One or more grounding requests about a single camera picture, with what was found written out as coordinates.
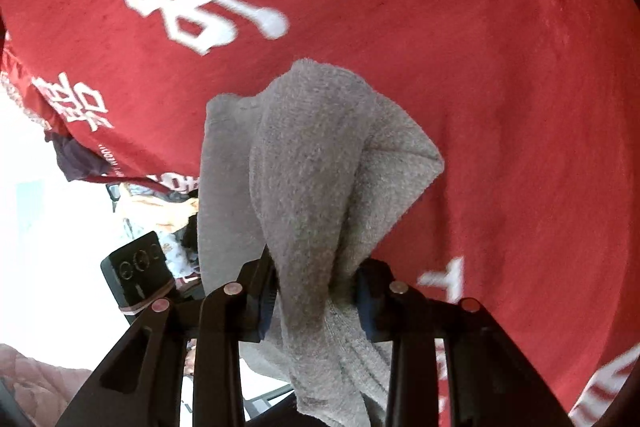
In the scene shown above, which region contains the dark purple cloth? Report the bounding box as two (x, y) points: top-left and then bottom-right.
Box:
(44, 130), (124, 184)

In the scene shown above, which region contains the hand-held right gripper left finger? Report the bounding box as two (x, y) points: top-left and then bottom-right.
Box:
(55, 248), (278, 427)

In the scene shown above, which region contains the pile of coloured clothes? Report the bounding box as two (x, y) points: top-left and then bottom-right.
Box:
(106, 179), (202, 282)

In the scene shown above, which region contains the pink quilted clothing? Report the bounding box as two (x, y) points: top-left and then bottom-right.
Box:
(0, 342), (94, 427)

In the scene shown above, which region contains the red printed tablecloth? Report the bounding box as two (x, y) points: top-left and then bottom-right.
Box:
(0, 0), (640, 427)

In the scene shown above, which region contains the grey knit garment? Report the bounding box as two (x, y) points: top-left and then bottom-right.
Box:
(196, 59), (446, 427)

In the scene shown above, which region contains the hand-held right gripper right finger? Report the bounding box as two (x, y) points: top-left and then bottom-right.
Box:
(352, 258), (576, 427)

